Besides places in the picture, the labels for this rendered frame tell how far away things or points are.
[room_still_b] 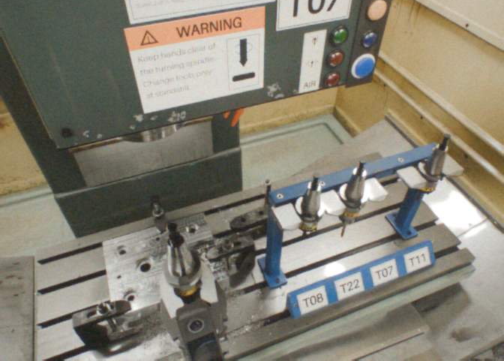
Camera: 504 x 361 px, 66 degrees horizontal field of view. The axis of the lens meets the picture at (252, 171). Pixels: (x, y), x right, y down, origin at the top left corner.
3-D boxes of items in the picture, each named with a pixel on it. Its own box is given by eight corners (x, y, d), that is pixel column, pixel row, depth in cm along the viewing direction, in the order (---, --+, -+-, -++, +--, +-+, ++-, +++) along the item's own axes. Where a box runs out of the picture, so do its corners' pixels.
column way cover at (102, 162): (217, 157, 144) (206, 21, 108) (85, 191, 132) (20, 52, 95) (214, 148, 147) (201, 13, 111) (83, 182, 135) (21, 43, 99)
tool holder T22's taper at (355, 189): (359, 185, 90) (365, 163, 85) (366, 199, 87) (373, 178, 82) (341, 187, 89) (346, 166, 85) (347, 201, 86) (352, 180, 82)
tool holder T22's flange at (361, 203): (360, 189, 92) (362, 182, 91) (369, 209, 88) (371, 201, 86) (334, 192, 92) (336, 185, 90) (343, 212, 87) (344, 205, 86)
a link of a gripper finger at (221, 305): (197, 286, 66) (199, 337, 60) (196, 281, 65) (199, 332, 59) (224, 282, 67) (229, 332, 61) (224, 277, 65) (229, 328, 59)
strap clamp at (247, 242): (255, 265, 112) (255, 234, 101) (211, 280, 109) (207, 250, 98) (250, 256, 114) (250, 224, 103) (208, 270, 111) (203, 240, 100)
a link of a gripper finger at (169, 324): (153, 307, 63) (178, 353, 58) (151, 302, 62) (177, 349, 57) (179, 291, 65) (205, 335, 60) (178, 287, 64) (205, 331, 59)
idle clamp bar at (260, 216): (307, 214, 125) (310, 200, 121) (235, 243, 117) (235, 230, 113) (299, 203, 128) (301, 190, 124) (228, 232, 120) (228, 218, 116)
